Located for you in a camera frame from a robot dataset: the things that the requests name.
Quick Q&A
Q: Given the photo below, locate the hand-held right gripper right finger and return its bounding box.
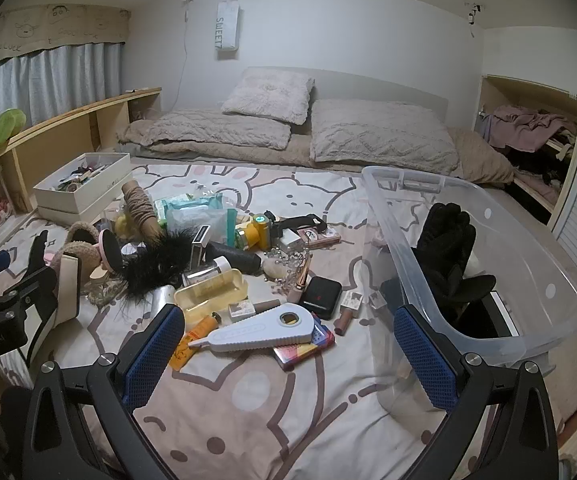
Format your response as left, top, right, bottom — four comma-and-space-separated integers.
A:
393, 304, 559, 480

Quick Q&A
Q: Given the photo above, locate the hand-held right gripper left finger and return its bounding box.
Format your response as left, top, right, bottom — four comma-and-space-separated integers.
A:
21, 302, 186, 480

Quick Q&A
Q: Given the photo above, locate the yellow translucent plastic case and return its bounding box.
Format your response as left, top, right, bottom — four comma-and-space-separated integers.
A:
173, 268, 249, 323

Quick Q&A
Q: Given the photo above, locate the white plastic jar opener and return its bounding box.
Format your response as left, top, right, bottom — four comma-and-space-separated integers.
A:
187, 303, 330, 352

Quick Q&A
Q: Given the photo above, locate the clear plastic storage container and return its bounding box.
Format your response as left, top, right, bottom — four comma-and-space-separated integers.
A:
361, 165, 577, 463

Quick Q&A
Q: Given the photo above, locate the yellow round container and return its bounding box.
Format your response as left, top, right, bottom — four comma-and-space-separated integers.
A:
235, 213, 275, 251

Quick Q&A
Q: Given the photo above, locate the orange tube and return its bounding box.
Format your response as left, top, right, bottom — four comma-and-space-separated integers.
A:
171, 311, 222, 372

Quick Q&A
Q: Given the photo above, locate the beige fuzzy pouch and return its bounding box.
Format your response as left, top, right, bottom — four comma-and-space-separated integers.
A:
51, 222, 102, 286

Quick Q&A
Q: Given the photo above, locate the clear bag of beads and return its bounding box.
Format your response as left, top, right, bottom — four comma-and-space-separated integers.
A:
86, 277, 129, 308

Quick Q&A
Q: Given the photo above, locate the black box with white edge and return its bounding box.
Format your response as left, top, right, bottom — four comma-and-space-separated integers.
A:
451, 290, 522, 341

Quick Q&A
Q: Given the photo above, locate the pink round mirror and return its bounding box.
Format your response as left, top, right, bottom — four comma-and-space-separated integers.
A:
88, 228, 124, 283

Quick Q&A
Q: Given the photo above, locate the brown lipstick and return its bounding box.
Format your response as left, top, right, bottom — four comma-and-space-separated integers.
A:
333, 305, 362, 336

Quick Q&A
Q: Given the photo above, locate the black glove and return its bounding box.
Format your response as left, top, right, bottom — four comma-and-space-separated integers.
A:
433, 272, 498, 307
415, 202, 479, 301

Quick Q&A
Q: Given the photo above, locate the black feather trim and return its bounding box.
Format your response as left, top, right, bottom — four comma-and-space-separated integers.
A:
113, 227, 199, 311

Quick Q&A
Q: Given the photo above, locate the toothpick jar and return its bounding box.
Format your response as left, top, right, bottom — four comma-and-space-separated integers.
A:
182, 256, 232, 288

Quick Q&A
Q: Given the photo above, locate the white cardboard box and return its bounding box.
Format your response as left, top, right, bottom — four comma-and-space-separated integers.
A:
33, 152, 132, 226

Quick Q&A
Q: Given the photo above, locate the yellow pear ornament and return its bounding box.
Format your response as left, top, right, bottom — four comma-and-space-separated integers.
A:
113, 212, 136, 241

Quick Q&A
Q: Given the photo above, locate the black and silver box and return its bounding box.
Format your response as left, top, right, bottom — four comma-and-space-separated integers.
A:
188, 225, 212, 271

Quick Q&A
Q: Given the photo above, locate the colourful card pack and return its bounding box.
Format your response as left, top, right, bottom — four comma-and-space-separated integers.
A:
272, 324, 337, 371

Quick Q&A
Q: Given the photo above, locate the black cylinder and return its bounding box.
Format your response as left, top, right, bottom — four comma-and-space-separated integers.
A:
207, 241, 262, 276

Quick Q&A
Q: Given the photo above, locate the clear plastic bag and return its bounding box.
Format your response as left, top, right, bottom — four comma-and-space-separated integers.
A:
166, 207, 239, 248

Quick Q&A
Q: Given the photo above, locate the green plush toy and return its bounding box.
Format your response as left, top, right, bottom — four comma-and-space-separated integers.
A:
0, 107, 26, 148

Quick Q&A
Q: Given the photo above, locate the gold lipstick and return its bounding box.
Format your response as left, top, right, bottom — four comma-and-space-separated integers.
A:
291, 255, 314, 293

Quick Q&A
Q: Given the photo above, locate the wet wipes packet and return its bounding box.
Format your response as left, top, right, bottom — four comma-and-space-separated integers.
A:
154, 192, 224, 221

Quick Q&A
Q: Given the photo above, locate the wooden bedside shelf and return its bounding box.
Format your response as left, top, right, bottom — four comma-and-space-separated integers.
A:
0, 87, 162, 241

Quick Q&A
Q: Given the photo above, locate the pink eyelash box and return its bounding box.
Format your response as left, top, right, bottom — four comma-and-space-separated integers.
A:
296, 225, 342, 247

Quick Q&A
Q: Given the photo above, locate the crystal hair ornament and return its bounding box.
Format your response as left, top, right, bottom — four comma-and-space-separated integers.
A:
268, 250, 314, 296

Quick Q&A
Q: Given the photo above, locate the small white cube box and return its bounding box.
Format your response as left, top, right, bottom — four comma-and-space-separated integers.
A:
277, 232, 304, 256

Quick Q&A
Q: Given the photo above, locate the grey curtain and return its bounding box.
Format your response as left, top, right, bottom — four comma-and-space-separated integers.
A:
0, 40, 124, 136

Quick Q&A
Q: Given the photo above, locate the beige blanket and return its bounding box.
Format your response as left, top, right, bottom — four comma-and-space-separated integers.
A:
118, 127, 517, 186

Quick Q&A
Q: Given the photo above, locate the large textured beige pillow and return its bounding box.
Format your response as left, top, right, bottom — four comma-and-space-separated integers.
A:
309, 98, 460, 177

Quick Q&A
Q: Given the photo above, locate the flat textured beige pillow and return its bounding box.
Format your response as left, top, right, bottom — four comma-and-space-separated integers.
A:
117, 108, 293, 152

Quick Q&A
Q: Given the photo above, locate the beige printed valance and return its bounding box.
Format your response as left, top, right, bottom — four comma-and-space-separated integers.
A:
0, 4, 132, 61

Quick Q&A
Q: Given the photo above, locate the pile of clothes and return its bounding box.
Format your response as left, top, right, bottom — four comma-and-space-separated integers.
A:
479, 105, 577, 196

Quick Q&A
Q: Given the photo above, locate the wooden closet niche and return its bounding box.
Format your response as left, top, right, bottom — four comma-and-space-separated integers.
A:
473, 74, 577, 226

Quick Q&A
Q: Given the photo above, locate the small fluffy pillow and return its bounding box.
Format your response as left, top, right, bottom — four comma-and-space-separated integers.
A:
221, 69, 315, 126

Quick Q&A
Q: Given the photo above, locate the white hanging tissue holder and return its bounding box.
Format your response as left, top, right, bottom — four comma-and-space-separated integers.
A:
216, 0, 242, 58

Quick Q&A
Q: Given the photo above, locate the rope-wrapped cardboard tube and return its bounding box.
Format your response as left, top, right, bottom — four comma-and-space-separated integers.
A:
121, 181, 162, 241

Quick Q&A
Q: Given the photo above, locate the white cable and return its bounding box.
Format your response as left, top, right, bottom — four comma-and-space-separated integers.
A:
166, 0, 194, 111

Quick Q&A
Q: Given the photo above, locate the wall hook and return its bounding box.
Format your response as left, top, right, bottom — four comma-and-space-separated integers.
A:
463, 2, 484, 38

